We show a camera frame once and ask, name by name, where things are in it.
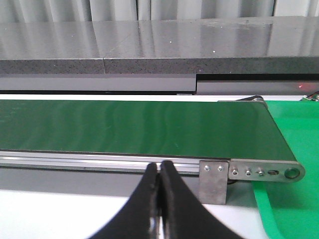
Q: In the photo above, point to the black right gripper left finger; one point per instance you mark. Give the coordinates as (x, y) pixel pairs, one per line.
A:
(138, 218)

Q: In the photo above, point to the grey cabinet front panel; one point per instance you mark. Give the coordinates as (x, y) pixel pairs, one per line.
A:
(162, 84)

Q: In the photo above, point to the steel conveyor end plate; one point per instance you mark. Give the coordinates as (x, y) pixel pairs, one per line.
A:
(265, 170)

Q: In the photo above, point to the steel conveyor support bracket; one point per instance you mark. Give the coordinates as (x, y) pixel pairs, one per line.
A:
(213, 177)

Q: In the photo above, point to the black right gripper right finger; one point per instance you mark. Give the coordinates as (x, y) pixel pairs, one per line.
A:
(184, 217)

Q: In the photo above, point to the grey stone counter slab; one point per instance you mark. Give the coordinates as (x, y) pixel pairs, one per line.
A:
(249, 45)

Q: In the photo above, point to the white pleated curtain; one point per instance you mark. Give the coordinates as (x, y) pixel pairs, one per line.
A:
(118, 10)

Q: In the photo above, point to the aluminium conveyor side rail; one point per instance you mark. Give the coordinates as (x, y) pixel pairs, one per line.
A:
(94, 161)

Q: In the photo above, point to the green conveyor belt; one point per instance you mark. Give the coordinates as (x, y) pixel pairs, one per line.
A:
(199, 129)

